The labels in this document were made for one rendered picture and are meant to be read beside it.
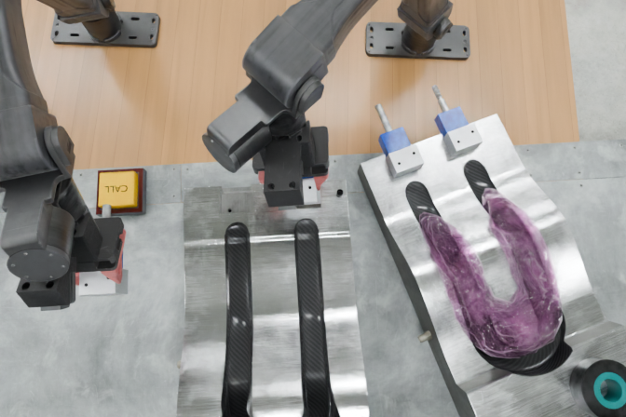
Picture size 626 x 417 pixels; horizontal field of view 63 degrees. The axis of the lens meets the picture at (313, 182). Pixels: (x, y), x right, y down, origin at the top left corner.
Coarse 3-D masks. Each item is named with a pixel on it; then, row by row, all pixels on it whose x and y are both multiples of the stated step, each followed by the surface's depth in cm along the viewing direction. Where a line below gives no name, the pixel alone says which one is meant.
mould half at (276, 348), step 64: (192, 192) 81; (256, 192) 82; (320, 192) 82; (192, 256) 79; (256, 256) 79; (320, 256) 80; (192, 320) 77; (256, 320) 77; (192, 384) 71; (256, 384) 71
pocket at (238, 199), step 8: (224, 192) 83; (232, 192) 84; (240, 192) 84; (248, 192) 84; (224, 200) 84; (232, 200) 84; (240, 200) 84; (248, 200) 84; (224, 208) 84; (232, 208) 84; (240, 208) 84; (248, 208) 84
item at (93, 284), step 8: (104, 208) 75; (104, 216) 75; (88, 272) 71; (96, 272) 71; (128, 272) 76; (80, 280) 71; (88, 280) 71; (96, 280) 71; (104, 280) 71; (112, 280) 71; (80, 288) 70; (88, 288) 70; (96, 288) 71; (104, 288) 71; (112, 288) 71; (120, 288) 73
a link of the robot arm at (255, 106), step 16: (320, 80) 55; (240, 96) 57; (256, 96) 57; (272, 96) 58; (304, 96) 53; (320, 96) 57; (224, 112) 56; (240, 112) 56; (256, 112) 57; (272, 112) 57; (288, 112) 58; (304, 112) 56; (208, 128) 56; (224, 128) 55; (240, 128) 56; (256, 128) 57; (208, 144) 59; (224, 144) 55; (240, 144) 57; (256, 144) 58; (224, 160) 59; (240, 160) 58
